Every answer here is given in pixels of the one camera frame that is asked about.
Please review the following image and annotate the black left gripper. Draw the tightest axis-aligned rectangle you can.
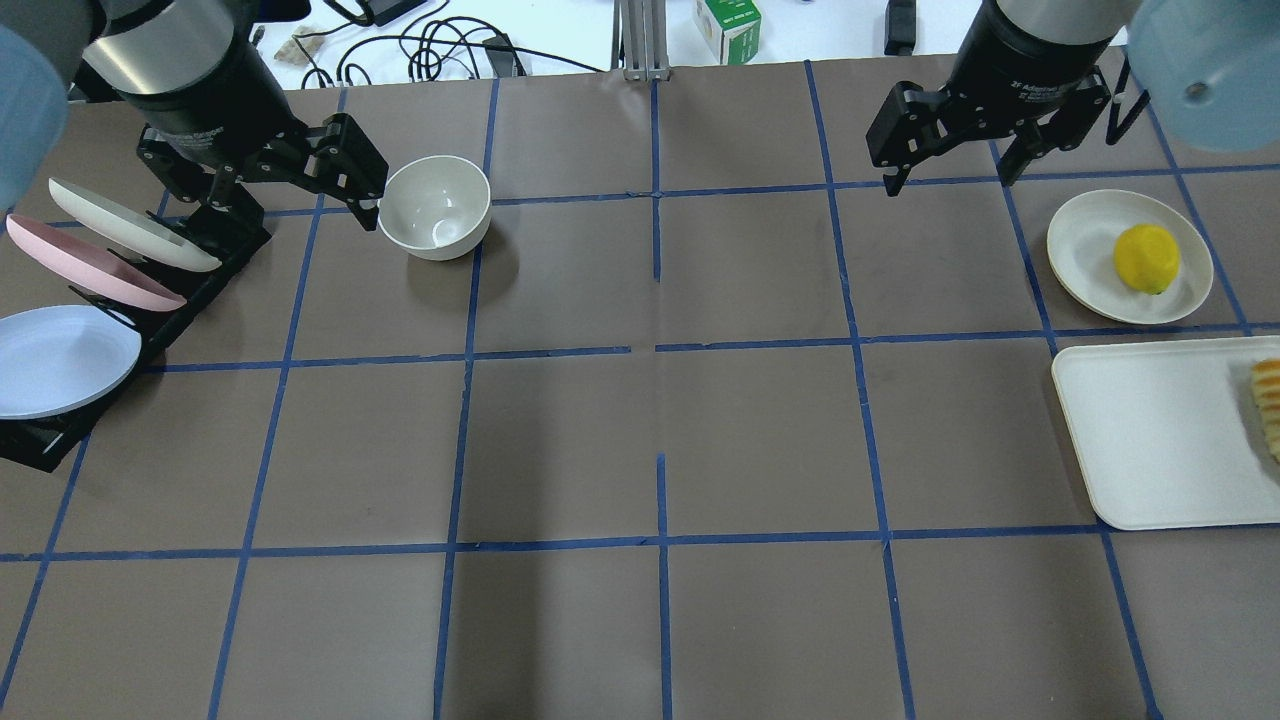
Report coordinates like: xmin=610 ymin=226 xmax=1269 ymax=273
xmin=116 ymin=40 xmax=389 ymax=232

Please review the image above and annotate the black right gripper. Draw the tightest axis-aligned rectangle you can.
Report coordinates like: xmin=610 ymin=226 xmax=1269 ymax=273
xmin=867 ymin=5 xmax=1112 ymax=197

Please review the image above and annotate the white ceramic bowl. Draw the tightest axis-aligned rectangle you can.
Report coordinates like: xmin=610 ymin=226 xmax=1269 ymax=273
xmin=378 ymin=155 xmax=493 ymax=263

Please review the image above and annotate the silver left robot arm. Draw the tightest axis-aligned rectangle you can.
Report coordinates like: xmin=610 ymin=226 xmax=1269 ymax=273
xmin=3 ymin=1 xmax=388 ymax=231

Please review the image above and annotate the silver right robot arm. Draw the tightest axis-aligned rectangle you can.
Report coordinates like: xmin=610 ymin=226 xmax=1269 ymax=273
xmin=867 ymin=1 xmax=1279 ymax=197

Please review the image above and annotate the yellow lemon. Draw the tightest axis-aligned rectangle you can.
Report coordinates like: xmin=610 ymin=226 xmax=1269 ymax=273
xmin=1112 ymin=223 xmax=1181 ymax=296

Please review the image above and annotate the black power adapter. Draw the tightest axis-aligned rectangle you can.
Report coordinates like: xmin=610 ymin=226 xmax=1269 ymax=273
xmin=883 ymin=0 xmax=918 ymax=56

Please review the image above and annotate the small white plate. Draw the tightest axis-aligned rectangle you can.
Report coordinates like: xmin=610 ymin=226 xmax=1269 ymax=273
xmin=1047 ymin=190 xmax=1213 ymax=325

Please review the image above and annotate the cream plate in rack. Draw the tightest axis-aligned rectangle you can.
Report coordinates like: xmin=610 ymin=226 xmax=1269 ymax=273
xmin=47 ymin=178 xmax=221 ymax=273

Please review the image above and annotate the pink plate in rack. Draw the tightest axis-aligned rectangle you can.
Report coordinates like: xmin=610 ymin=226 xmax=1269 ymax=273
xmin=5 ymin=214 xmax=187 ymax=313

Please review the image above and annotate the green white box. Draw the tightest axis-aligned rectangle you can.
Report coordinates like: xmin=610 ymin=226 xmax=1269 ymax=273
xmin=692 ymin=1 xmax=763 ymax=67

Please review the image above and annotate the light blue plate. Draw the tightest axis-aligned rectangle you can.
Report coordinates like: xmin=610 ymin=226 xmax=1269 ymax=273
xmin=1 ymin=305 xmax=142 ymax=421

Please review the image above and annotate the white rectangular tray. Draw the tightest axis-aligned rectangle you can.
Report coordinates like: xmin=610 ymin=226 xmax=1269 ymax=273
xmin=1051 ymin=337 xmax=1279 ymax=530

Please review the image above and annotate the black dish rack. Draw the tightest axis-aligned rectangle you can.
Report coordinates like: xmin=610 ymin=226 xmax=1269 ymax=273
xmin=1 ymin=208 xmax=270 ymax=471

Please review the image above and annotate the striped bread piece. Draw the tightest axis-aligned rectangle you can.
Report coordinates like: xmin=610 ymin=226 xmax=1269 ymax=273
xmin=1251 ymin=357 xmax=1280 ymax=462

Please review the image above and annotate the aluminium frame post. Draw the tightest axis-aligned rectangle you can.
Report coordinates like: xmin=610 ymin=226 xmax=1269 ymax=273
xmin=611 ymin=0 xmax=671 ymax=82

